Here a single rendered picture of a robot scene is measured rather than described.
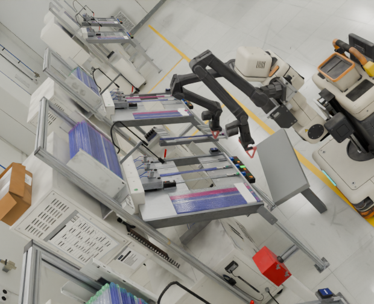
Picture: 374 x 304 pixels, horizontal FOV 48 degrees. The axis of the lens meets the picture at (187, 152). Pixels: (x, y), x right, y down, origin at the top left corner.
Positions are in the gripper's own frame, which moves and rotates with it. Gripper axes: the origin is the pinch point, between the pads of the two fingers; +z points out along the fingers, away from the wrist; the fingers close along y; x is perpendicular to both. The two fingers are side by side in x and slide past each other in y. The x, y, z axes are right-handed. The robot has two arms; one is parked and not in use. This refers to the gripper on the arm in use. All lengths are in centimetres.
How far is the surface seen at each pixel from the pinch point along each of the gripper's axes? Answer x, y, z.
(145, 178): -57, 35, 4
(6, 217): -132, 71, -8
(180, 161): -27.0, 4.2, 13.5
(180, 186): -36, 39, 11
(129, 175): -66, 32, 2
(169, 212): -49, 66, 10
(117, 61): -22, -429, 57
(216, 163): -4.0, 15.9, 12.3
